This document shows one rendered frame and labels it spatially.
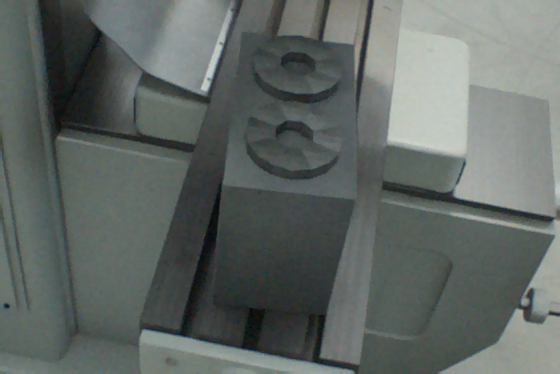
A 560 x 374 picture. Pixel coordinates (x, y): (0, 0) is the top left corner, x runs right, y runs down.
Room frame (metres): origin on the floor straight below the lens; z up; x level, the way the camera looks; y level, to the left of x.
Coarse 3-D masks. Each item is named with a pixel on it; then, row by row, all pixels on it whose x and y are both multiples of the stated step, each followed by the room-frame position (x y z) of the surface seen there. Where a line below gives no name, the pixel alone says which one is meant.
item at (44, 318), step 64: (0, 0) 0.89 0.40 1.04; (64, 0) 1.02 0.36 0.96; (0, 64) 0.89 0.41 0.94; (64, 64) 0.99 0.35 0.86; (0, 128) 0.88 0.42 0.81; (0, 192) 0.88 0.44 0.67; (0, 256) 0.87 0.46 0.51; (64, 256) 0.92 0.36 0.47; (0, 320) 0.87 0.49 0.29; (64, 320) 0.90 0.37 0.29
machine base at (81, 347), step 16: (80, 336) 0.92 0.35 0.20; (0, 352) 0.86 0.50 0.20; (80, 352) 0.89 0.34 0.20; (96, 352) 0.89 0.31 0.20; (112, 352) 0.90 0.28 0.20; (128, 352) 0.91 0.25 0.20; (0, 368) 0.82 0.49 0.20; (16, 368) 0.83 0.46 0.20; (32, 368) 0.83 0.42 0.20; (48, 368) 0.84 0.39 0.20; (64, 368) 0.85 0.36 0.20; (80, 368) 0.85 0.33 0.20; (96, 368) 0.86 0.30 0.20; (112, 368) 0.86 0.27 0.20; (128, 368) 0.87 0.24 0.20
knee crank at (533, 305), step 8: (536, 288) 0.92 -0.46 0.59; (528, 296) 0.92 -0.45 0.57; (536, 296) 0.90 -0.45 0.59; (544, 296) 0.91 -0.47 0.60; (520, 304) 0.90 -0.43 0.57; (528, 304) 0.90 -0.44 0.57; (536, 304) 0.89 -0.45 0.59; (544, 304) 0.89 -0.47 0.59; (552, 304) 0.90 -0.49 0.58; (528, 312) 0.89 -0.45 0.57; (536, 312) 0.88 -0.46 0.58; (544, 312) 0.88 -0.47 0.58; (552, 312) 0.89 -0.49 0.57; (528, 320) 0.88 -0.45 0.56; (536, 320) 0.88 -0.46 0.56; (544, 320) 0.88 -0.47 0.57
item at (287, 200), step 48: (240, 48) 0.71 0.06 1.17; (288, 48) 0.71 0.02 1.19; (336, 48) 0.74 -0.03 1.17; (240, 96) 0.64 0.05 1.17; (288, 96) 0.64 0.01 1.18; (336, 96) 0.66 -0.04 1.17; (240, 144) 0.57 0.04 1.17; (288, 144) 0.58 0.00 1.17; (336, 144) 0.58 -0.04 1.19; (240, 192) 0.52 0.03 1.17; (288, 192) 0.53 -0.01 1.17; (336, 192) 0.53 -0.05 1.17; (240, 240) 0.52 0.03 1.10; (288, 240) 0.53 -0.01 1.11; (336, 240) 0.53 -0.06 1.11; (240, 288) 0.52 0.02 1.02; (288, 288) 0.53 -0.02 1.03
